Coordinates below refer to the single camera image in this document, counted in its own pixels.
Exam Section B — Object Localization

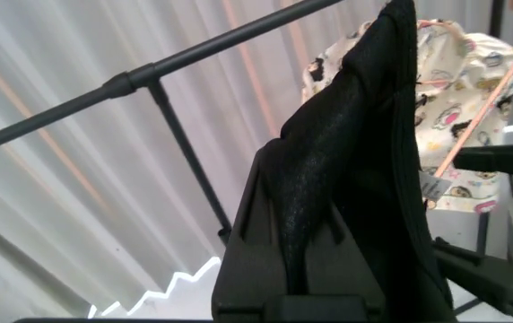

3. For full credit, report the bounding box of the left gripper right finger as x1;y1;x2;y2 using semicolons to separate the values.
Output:
305;209;387;321

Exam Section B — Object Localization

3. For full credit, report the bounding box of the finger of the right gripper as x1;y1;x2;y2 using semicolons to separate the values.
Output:
430;237;513;311
452;143;513;183

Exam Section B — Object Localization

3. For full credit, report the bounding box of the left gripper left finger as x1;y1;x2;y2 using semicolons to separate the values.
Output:
211;145;291;321

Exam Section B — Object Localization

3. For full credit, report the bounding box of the cream printed garment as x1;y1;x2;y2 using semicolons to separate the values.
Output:
300;18;513;214

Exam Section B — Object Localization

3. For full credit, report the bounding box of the black garment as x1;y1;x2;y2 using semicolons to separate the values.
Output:
260;0;457;323

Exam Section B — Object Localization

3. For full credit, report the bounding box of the black clothes rack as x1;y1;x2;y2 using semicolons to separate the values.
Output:
0;0;507;315

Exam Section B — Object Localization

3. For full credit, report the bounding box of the white curtain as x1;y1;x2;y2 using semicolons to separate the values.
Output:
0;0;513;322

